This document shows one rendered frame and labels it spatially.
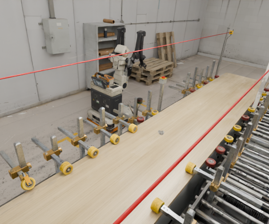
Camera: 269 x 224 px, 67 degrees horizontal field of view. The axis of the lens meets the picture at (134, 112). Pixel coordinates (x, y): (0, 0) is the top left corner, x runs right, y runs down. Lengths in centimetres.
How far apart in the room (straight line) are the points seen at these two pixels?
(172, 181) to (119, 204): 43
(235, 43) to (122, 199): 880
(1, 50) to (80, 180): 307
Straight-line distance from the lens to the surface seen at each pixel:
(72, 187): 155
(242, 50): 963
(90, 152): 170
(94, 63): 479
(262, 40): 946
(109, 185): 153
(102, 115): 191
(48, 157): 174
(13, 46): 423
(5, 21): 416
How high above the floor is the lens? 205
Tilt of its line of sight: 29 degrees down
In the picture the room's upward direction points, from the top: 4 degrees clockwise
